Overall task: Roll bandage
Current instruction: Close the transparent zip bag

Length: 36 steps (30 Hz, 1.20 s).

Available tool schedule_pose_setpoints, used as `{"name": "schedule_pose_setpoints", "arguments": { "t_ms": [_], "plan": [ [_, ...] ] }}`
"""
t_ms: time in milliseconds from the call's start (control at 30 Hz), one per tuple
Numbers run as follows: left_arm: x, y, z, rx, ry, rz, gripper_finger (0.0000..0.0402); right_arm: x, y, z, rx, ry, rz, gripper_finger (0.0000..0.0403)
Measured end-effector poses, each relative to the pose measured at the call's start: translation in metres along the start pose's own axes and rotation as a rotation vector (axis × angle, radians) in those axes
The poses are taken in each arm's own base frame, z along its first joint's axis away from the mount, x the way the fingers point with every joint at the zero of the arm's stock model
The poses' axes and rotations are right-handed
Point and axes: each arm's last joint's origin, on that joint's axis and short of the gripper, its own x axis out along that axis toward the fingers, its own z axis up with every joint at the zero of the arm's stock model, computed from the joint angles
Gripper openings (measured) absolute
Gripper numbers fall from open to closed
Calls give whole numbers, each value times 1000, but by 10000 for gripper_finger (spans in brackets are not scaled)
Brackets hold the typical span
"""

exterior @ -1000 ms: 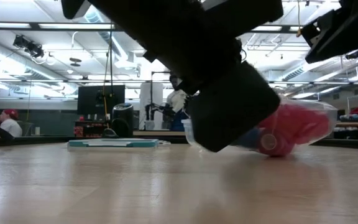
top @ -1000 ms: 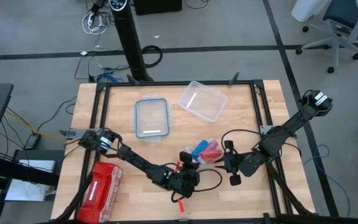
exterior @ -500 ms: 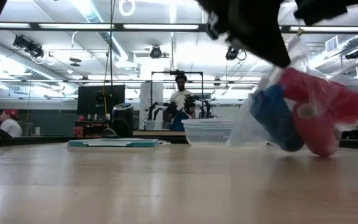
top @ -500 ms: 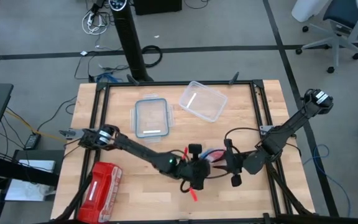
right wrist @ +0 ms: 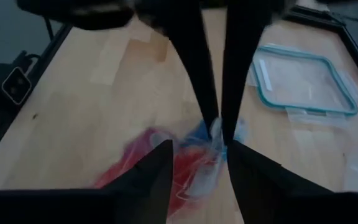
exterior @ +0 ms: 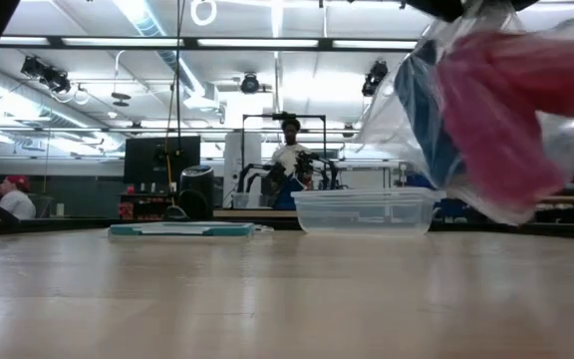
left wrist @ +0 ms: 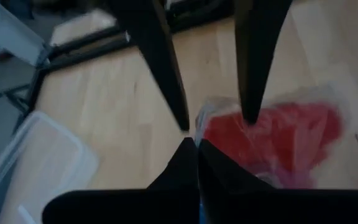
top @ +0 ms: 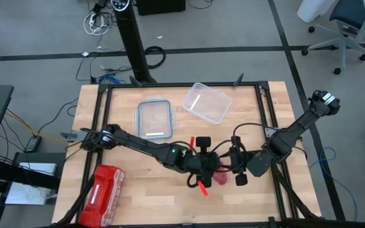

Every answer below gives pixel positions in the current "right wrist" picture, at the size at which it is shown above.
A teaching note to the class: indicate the clear lid blue rim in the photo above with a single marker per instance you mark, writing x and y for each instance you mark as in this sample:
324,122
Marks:
306,84

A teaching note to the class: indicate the clear zip bag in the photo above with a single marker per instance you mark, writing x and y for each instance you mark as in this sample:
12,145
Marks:
197,174

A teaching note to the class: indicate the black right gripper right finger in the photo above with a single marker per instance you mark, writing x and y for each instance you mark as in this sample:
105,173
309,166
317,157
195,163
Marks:
275,202

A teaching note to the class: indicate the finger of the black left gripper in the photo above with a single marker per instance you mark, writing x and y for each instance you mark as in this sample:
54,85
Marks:
238,62
194,62

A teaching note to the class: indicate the red bandage roll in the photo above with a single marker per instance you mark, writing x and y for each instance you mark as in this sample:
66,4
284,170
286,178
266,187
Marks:
188,168

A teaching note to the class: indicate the black aluminium table frame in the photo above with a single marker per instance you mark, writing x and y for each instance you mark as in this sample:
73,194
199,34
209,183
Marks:
51,46

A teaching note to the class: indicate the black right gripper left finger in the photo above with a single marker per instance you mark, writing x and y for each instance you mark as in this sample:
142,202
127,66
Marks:
104,205

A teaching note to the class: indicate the blue bandage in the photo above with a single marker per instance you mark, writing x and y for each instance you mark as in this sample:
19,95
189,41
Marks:
197,133

